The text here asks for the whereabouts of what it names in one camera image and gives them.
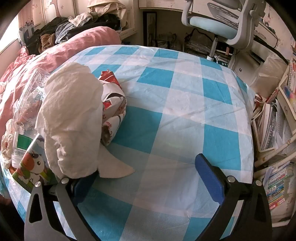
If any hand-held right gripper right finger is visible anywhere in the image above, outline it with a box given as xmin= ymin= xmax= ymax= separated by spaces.
xmin=195 ymin=153 xmax=273 ymax=241

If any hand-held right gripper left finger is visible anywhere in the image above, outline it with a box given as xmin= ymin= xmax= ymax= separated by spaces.
xmin=24 ymin=173 xmax=102 ymax=241

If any white tissue paper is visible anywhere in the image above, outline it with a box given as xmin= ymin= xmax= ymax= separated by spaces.
xmin=35 ymin=62 xmax=136 ymax=179

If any red white snack wrapper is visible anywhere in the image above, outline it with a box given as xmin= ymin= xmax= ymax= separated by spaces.
xmin=98 ymin=70 xmax=127 ymax=147

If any clear plastic bottle green label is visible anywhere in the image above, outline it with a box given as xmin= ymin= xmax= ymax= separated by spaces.
xmin=10 ymin=70 xmax=51 ymax=168

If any stack of colourful books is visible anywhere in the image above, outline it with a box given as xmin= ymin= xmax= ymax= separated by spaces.
xmin=264 ymin=161 xmax=295 ymax=211

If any blue white checked tablecloth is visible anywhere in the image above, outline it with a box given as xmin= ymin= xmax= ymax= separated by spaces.
xmin=0 ymin=45 xmax=256 ymax=241

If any pile of workbooks and papers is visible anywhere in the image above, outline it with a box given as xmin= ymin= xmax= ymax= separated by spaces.
xmin=253 ymin=100 xmax=293 ymax=151

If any crumpled white plastic bag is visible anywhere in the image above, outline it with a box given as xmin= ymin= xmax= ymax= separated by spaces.
xmin=1 ymin=119 xmax=16 ymax=163

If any white book rack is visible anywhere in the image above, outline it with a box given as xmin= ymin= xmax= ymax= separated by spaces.
xmin=251 ymin=62 xmax=296 ymax=229

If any white cabinet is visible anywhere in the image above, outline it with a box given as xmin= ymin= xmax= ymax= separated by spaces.
xmin=229 ymin=53 xmax=262 ymax=77

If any clear plastic bag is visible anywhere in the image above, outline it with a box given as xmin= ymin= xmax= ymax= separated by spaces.
xmin=250 ymin=54 xmax=289 ymax=98

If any pink duvet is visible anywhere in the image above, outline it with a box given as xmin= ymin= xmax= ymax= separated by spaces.
xmin=0 ymin=26 xmax=122 ymax=139

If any brown garment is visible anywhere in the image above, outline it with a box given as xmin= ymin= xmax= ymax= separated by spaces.
xmin=40 ymin=34 xmax=56 ymax=51

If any grey blue office chair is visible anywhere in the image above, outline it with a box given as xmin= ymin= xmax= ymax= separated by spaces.
xmin=181 ymin=0 xmax=266 ymax=62

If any pile of dark clothes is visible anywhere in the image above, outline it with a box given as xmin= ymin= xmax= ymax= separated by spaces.
xmin=25 ymin=11 xmax=126 ymax=55

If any black framed picture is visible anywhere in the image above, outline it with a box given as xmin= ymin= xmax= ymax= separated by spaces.
xmin=143 ymin=11 xmax=158 ymax=47

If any bright window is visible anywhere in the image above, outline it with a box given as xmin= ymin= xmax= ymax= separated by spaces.
xmin=0 ymin=16 xmax=20 ymax=55

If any white desk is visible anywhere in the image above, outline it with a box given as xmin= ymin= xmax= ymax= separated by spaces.
xmin=139 ymin=0 xmax=208 ymax=11

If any pink printed headboard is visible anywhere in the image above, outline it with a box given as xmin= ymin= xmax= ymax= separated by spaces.
xmin=14 ymin=0 xmax=93 ymax=35

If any beige cloth bag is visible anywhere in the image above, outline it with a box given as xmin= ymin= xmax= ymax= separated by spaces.
xmin=87 ymin=0 xmax=130 ymax=15

